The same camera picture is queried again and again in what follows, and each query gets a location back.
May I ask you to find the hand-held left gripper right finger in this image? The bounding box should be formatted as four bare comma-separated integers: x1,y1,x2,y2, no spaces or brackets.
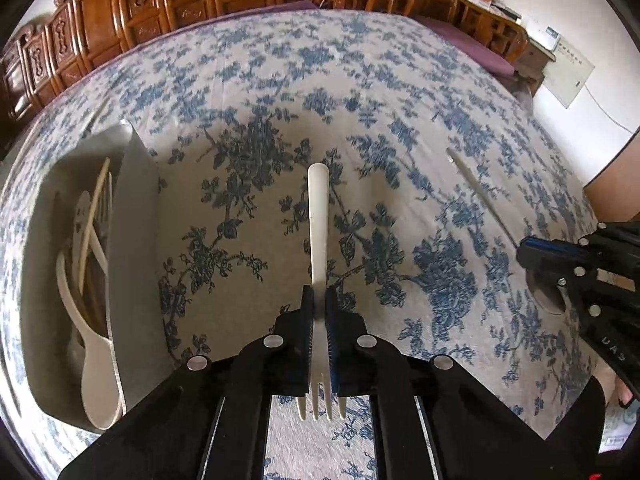
325,286,591,480

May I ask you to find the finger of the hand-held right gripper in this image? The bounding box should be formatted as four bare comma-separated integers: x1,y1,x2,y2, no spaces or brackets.
515,237,587,282

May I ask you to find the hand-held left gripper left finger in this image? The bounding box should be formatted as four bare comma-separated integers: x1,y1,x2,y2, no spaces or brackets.
59,285,315,480

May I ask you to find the metal spoon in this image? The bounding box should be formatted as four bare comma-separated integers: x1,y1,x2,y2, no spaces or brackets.
446,147,567,316

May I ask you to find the white plastic fork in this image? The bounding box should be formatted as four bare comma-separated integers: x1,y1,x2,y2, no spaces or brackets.
296,162,349,422

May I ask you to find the metal tray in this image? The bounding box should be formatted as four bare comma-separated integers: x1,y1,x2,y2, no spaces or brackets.
19,119,167,432

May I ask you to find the small white ceramic spoon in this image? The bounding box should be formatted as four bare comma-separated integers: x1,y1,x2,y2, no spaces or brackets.
54,249,124,430

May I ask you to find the metal fork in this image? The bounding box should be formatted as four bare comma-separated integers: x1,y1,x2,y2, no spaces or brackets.
96,186,115,243

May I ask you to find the pale bamboo chopstick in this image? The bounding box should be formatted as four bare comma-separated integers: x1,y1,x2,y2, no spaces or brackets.
74,157,112,282

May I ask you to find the wooden door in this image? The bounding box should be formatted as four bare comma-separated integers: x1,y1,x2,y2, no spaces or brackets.
582,129,640,227

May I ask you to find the person's black clothing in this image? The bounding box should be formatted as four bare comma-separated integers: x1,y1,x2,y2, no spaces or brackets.
541,374,607,466

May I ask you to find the wooden side table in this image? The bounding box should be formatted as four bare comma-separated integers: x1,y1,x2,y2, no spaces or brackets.
514,40,557,97

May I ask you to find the wooden armchair purple cushion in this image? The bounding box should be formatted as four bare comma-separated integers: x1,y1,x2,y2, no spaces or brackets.
414,14,517,77

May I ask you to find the blue floral tablecloth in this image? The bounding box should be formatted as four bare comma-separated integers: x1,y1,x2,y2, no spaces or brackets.
0,9,607,480

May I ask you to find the long carved wooden sofa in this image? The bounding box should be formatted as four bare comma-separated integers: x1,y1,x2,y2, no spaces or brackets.
0,0,326,127

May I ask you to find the white cable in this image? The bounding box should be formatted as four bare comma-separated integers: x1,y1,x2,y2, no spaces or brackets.
584,86,637,137

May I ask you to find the white wall box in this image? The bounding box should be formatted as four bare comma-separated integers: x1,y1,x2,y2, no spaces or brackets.
542,39,597,109

